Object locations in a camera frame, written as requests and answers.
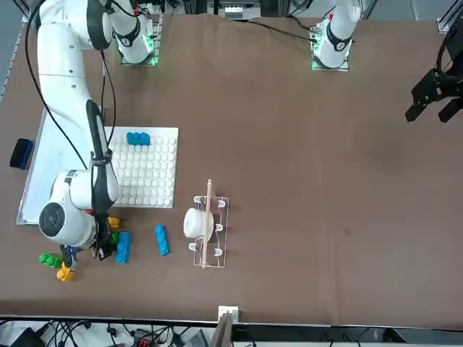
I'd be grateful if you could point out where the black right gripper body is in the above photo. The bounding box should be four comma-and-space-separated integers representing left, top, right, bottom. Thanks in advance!
94, 213, 113, 249

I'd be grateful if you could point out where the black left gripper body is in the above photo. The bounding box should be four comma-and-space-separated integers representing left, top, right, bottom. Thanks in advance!
439, 25, 463, 95

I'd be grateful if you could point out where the blue three-stud block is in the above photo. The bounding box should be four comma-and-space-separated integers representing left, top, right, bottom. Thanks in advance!
155, 224, 171, 256
126, 131, 151, 147
115, 231, 132, 264

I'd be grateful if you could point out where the white studded baseplate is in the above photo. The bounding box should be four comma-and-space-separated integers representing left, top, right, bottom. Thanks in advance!
103, 126, 179, 210

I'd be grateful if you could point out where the yellow block with printed tag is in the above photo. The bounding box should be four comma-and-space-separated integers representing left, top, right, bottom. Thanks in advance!
56, 262, 77, 283

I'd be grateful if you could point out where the white cup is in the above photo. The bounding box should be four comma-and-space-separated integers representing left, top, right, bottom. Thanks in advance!
182, 207, 214, 240

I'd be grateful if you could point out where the wooden rod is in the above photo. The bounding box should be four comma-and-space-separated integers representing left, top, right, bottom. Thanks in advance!
200, 179, 215, 270

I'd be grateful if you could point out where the black and blue eraser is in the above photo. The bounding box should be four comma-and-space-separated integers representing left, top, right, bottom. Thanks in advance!
9, 137, 34, 170

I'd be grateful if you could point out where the white power strip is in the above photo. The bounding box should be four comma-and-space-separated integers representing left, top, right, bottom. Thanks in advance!
223, 5, 248, 19

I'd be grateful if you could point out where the white whiteboard with grey frame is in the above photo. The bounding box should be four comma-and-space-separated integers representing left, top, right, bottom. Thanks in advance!
16, 105, 106, 227

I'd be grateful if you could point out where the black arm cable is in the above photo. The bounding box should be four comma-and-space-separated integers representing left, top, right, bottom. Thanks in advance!
24, 0, 119, 174

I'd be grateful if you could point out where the white wire cup rack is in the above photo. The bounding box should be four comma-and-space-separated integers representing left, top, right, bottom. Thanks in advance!
192, 194, 230, 269

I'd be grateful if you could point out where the aluminium camera post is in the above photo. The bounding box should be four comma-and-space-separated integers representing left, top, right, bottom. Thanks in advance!
209, 305, 240, 347

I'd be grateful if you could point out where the black base cable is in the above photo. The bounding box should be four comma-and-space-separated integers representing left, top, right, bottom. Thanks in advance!
247, 20, 319, 46

